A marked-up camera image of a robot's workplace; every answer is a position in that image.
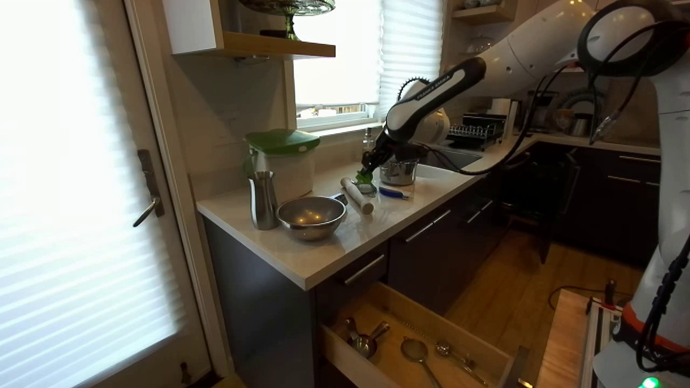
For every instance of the open wooden drawer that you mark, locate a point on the open wooden drawer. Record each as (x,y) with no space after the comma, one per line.
(382,340)

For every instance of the blue white pen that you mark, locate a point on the blue white pen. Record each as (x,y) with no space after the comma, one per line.
(388,193)

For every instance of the metal measuring cups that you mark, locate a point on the metal measuring cups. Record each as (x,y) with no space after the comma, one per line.
(364,343)

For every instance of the metal utensil in drawer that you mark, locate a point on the metal utensil in drawer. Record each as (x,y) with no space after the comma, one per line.
(460,361)

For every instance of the dish rack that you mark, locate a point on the dish rack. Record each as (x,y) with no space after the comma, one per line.
(476,133)

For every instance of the green object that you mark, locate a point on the green object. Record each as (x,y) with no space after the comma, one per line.
(364,182)

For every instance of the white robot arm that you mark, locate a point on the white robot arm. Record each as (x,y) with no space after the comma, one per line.
(623,39)

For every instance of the long silver drawer handle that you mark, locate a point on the long silver drawer handle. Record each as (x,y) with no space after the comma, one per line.
(426,227)

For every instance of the silver metal bowl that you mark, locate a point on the silver metal bowl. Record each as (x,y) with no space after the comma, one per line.
(311,219)

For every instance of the glass jar on counter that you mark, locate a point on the glass jar on counter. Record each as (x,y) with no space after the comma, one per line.
(396,171)

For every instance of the white rolled cylinder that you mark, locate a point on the white rolled cylinder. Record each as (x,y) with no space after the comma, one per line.
(356,198)

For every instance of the white window blind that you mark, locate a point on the white window blind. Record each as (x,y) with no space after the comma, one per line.
(409,44)

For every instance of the metal door handle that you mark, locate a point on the metal door handle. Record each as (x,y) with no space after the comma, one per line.
(153,203)

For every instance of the wooden side table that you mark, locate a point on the wooden side table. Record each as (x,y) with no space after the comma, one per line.
(562,353)

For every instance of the wooden wall shelf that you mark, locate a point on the wooden wall shelf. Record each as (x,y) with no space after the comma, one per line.
(213,27)

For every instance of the metal strainer in drawer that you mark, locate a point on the metal strainer in drawer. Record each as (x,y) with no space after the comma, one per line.
(416,353)

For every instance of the white door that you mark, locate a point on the white door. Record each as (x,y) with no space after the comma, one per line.
(84,298)

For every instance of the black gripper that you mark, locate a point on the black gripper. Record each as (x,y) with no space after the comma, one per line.
(382,150)

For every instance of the silver drawer handle middle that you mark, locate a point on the silver drawer handle middle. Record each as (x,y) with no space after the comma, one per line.
(369,270)

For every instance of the dark kitchen base cabinet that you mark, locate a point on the dark kitchen base cabinet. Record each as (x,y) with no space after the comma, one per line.
(277,293)

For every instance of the steel soap dispenser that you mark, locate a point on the steel soap dispenser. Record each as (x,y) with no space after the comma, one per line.
(260,193)

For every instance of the white container green lid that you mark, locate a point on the white container green lid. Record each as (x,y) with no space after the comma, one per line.
(290,156)

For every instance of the silver cabinet handle far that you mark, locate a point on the silver cabinet handle far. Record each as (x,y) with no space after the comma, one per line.
(479,213)

